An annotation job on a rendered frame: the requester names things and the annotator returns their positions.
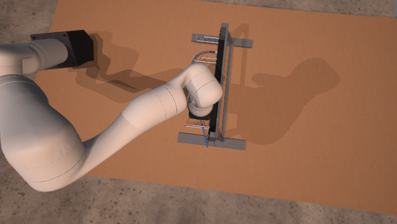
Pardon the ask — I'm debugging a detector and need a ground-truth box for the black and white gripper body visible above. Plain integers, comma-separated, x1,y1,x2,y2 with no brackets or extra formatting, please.
188,101,214,121

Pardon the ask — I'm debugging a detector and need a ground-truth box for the grey metal rack with black panel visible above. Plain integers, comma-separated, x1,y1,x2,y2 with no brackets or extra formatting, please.
178,23,253,150

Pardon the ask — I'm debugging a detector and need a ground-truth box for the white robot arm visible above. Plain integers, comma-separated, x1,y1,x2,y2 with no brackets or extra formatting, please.
0,39,223,192

